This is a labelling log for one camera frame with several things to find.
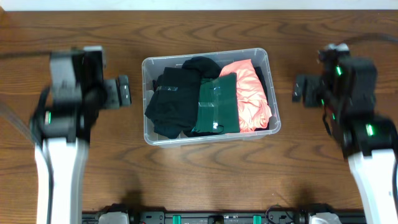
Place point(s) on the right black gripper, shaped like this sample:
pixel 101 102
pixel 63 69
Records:
pixel 316 83

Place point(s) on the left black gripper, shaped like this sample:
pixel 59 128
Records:
pixel 123 91

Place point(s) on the black cloth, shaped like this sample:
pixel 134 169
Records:
pixel 173 107

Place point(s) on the pink shirt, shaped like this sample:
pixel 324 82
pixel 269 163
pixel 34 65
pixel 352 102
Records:
pixel 254 111

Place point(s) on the dark green shirt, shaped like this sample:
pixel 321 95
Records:
pixel 217 107

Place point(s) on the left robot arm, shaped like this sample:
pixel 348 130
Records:
pixel 61 127

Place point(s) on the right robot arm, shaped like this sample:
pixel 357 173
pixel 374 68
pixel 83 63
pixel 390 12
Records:
pixel 346 92

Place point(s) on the clear plastic storage bin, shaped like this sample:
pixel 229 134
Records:
pixel 153 67

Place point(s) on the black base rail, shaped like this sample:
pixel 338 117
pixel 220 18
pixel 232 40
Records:
pixel 315 213

